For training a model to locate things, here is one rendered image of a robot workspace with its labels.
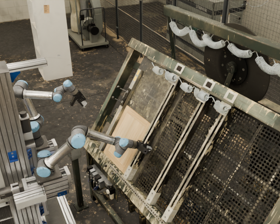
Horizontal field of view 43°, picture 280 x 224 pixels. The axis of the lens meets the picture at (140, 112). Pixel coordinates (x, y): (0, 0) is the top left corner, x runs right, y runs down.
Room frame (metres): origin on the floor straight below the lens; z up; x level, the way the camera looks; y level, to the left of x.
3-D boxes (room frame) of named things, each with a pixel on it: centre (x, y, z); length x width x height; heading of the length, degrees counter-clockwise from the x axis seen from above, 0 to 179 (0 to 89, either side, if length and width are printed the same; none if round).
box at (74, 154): (3.09, 0.73, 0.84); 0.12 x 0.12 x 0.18; 34
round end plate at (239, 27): (3.00, -0.85, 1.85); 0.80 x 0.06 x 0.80; 34
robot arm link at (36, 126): (2.96, 1.07, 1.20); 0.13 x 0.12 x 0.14; 0
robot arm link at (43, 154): (2.50, 0.86, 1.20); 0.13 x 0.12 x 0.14; 10
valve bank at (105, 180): (2.76, 0.42, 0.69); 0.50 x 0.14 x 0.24; 34
